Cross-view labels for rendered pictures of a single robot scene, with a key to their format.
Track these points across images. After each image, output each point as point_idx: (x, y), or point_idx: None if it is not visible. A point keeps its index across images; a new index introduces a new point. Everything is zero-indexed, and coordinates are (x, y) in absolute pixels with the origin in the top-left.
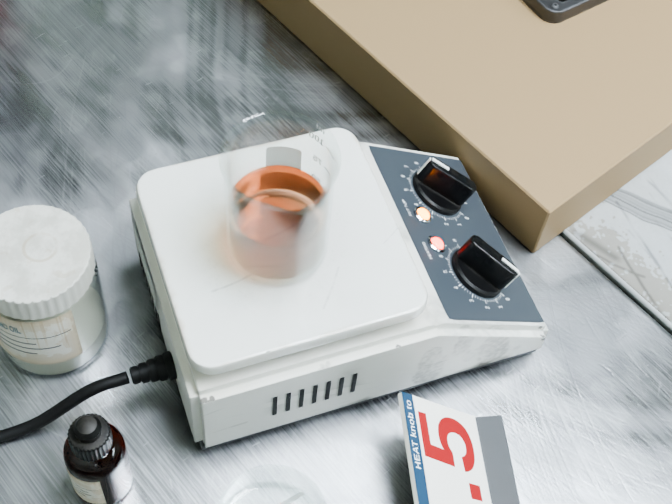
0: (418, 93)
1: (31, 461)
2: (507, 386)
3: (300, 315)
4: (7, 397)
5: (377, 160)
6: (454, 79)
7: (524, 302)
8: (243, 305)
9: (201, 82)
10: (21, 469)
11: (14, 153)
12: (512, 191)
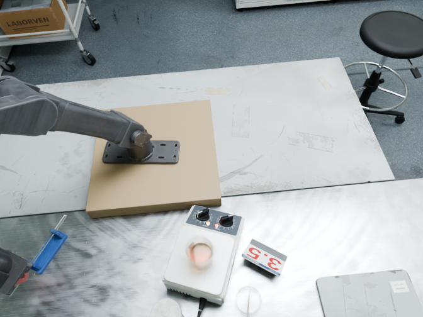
0: (175, 202)
1: None
2: (246, 232)
3: (221, 265)
4: None
5: (190, 223)
6: (177, 192)
7: (236, 217)
8: (211, 275)
9: (128, 243)
10: None
11: (115, 301)
12: (210, 200)
